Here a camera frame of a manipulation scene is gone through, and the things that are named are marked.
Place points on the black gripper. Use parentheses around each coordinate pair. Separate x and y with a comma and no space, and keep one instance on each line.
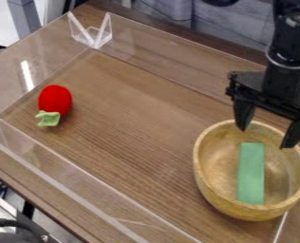
(270,90)

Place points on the green rectangular block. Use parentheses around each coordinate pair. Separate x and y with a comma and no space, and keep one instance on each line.
(250,173)

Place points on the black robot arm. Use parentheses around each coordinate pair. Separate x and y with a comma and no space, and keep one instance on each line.
(283,50)

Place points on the brown wooden bowl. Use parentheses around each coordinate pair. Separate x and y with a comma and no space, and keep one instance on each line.
(215,167)

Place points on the red plush strawberry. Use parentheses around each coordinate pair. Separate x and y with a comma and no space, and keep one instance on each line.
(53,105)

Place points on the black equipment under table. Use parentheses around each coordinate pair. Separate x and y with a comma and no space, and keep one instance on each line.
(17,229)

